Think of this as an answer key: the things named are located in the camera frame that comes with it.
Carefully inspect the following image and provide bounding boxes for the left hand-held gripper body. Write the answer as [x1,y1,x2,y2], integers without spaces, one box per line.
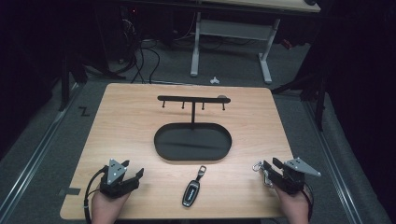
[99,158,140,199]

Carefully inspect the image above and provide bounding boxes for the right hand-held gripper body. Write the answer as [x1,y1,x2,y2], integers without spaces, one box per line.
[270,157,322,196]

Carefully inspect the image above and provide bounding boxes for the silver carabiner key ring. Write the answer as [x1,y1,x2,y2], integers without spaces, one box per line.
[251,161,275,189]

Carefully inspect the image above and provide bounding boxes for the person's right hand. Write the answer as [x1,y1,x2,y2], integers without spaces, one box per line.
[274,183,312,224]

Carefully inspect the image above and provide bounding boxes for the person's left hand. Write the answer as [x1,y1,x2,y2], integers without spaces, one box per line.
[91,190,132,224]

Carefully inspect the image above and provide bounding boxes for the grey tape strip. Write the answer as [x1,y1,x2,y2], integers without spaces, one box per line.
[58,187,81,197]

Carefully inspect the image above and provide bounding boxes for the black car key fob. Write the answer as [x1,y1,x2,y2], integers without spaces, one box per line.
[181,164,207,208]

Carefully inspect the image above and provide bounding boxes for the black key rack with tray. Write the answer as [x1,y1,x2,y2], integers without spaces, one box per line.
[153,94,233,162]

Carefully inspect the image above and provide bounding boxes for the black metal stand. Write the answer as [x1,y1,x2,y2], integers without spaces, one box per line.
[58,50,89,113]
[270,31,332,133]

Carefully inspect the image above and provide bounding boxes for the desk with white metal legs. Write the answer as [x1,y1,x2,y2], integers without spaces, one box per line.
[189,0,321,86]

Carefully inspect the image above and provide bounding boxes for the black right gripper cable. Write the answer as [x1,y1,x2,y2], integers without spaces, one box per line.
[300,182,315,222]

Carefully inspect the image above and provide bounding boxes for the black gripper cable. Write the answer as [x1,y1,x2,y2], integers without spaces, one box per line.
[300,182,315,222]
[82,165,108,224]

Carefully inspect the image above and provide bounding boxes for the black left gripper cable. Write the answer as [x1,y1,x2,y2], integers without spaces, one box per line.
[82,165,108,224]

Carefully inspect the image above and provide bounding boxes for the aluminium floor rail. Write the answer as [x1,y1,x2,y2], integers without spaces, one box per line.
[0,82,86,220]
[302,102,364,224]

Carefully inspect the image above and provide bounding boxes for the black floor cables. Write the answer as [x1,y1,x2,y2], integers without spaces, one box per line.
[117,18,162,85]

